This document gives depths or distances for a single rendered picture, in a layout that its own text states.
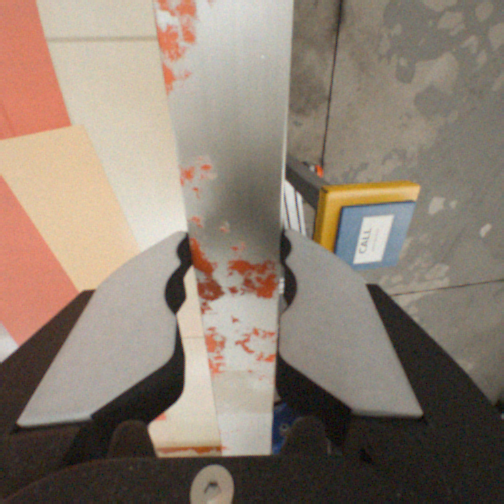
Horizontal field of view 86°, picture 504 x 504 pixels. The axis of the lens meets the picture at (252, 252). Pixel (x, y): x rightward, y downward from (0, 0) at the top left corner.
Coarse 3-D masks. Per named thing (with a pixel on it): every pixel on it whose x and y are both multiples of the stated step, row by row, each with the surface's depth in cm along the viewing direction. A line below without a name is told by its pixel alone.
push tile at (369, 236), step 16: (352, 208) 33; (368, 208) 33; (384, 208) 33; (400, 208) 34; (352, 224) 34; (368, 224) 34; (384, 224) 35; (400, 224) 35; (336, 240) 35; (352, 240) 35; (368, 240) 36; (384, 240) 36; (400, 240) 37; (352, 256) 37; (368, 256) 37; (384, 256) 38
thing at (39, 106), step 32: (0, 0) 10; (32, 0) 10; (0, 32) 10; (32, 32) 10; (0, 64) 11; (32, 64) 11; (0, 96) 11; (32, 96) 11; (0, 128) 12; (32, 128) 12; (0, 192) 13
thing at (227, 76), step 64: (192, 0) 7; (256, 0) 7; (192, 64) 8; (256, 64) 8; (192, 128) 9; (256, 128) 9; (192, 192) 10; (256, 192) 10; (192, 256) 11; (256, 256) 11; (256, 320) 13; (256, 384) 16; (192, 448) 27; (256, 448) 20
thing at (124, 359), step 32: (160, 256) 10; (96, 288) 8; (128, 288) 8; (160, 288) 8; (96, 320) 7; (128, 320) 7; (160, 320) 7; (64, 352) 6; (96, 352) 6; (128, 352) 6; (160, 352) 6; (64, 384) 5; (96, 384) 5; (128, 384) 5; (160, 384) 6; (32, 416) 5; (64, 416) 5; (96, 416) 5; (128, 416) 6
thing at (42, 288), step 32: (0, 224) 14; (32, 224) 14; (0, 256) 15; (32, 256) 15; (0, 288) 16; (32, 288) 16; (64, 288) 16; (0, 320) 18; (32, 320) 18; (0, 352) 19; (160, 416) 24
